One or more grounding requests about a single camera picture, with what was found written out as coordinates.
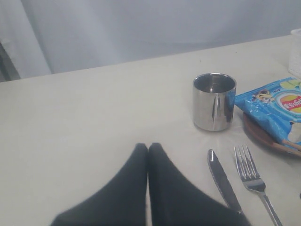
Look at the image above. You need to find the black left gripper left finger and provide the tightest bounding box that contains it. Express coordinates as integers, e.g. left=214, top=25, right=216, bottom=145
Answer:
left=52, top=143, right=148, bottom=226

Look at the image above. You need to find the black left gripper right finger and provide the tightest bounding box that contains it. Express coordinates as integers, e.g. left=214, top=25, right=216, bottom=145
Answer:
left=148, top=143, right=250, bottom=226

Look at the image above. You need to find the white perforated plastic basket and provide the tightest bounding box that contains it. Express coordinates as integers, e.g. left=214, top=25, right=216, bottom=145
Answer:
left=288, top=28, right=301, bottom=78

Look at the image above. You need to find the blue chips bag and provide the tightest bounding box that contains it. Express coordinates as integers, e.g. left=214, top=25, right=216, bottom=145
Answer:
left=235, top=77, right=301, bottom=145

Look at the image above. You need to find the brown round plate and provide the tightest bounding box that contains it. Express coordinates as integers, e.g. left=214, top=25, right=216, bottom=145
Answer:
left=243, top=112, right=301, bottom=158

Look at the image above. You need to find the silver table knife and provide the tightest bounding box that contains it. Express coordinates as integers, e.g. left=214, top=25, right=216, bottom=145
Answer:
left=207, top=149, right=243, bottom=215

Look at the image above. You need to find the wooden chopstick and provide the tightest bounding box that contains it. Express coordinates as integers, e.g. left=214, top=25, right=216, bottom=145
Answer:
left=272, top=142, right=301, bottom=157
left=282, top=140, right=301, bottom=151

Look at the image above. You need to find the silver metal fork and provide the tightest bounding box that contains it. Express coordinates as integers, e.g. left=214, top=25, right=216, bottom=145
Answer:
left=234, top=145, right=283, bottom=226

